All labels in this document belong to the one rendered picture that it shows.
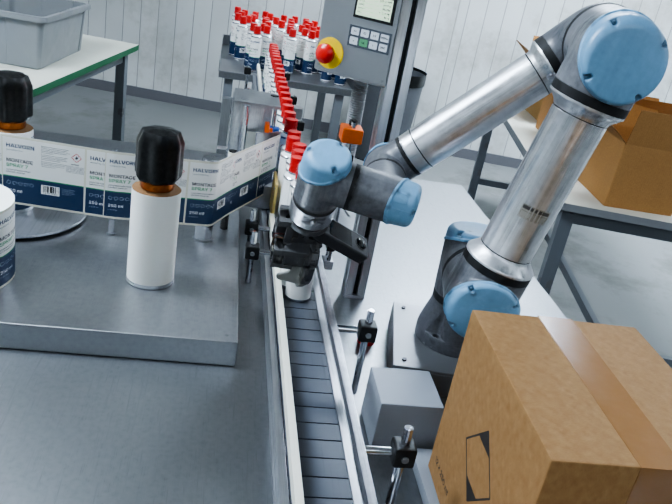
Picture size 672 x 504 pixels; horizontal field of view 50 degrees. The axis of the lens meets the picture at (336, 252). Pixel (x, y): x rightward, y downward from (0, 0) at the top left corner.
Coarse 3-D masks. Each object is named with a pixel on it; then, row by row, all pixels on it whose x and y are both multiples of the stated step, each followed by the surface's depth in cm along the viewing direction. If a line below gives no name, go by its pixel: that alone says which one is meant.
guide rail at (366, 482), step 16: (320, 256) 143; (320, 272) 136; (320, 288) 133; (336, 336) 116; (336, 352) 112; (352, 400) 101; (352, 416) 98; (352, 432) 95; (368, 464) 89; (368, 480) 87; (368, 496) 84
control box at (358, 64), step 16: (336, 0) 139; (352, 0) 137; (400, 0) 133; (336, 16) 140; (352, 16) 138; (320, 32) 142; (336, 32) 140; (336, 48) 141; (352, 48) 140; (320, 64) 144; (336, 64) 142; (352, 64) 141; (368, 64) 139; (384, 64) 138; (368, 80) 140; (384, 80) 139
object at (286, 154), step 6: (288, 138) 171; (294, 138) 171; (288, 144) 171; (288, 150) 172; (282, 156) 172; (288, 156) 172; (282, 162) 173; (282, 168) 173; (282, 174) 173; (282, 180) 174; (276, 198) 176; (276, 204) 177; (276, 210) 177; (276, 216) 178
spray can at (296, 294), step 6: (288, 270) 141; (288, 282) 141; (312, 282) 141; (288, 288) 141; (294, 288) 140; (300, 288) 140; (306, 288) 140; (288, 294) 141; (294, 294) 141; (300, 294) 140; (306, 294) 141; (294, 300) 141; (300, 300) 141; (306, 300) 142
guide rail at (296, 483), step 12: (276, 288) 138; (276, 300) 134; (276, 312) 132; (288, 360) 116; (288, 372) 113; (288, 384) 110; (288, 396) 107; (288, 408) 105; (288, 420) 102; (288, 432) 100; (288, 444) 99; (288, 456) 98; (300, 468) 94; (300, 480) 92; (300, 492) 90
